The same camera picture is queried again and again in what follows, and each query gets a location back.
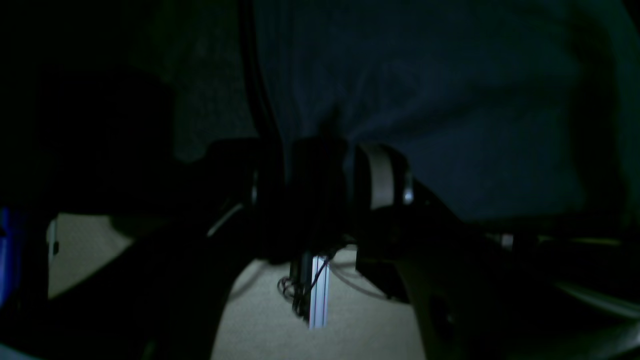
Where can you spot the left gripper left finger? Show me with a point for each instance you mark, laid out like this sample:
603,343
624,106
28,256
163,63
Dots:
243,186

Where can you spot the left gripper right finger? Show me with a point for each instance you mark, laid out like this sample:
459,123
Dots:
382,178

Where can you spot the dark navy t-shirt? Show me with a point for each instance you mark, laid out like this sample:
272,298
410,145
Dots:
504,108

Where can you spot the black table cloth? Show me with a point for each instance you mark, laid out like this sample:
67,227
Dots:
194,47

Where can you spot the aluminium frame rail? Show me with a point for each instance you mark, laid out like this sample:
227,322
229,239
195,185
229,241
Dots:
318,314

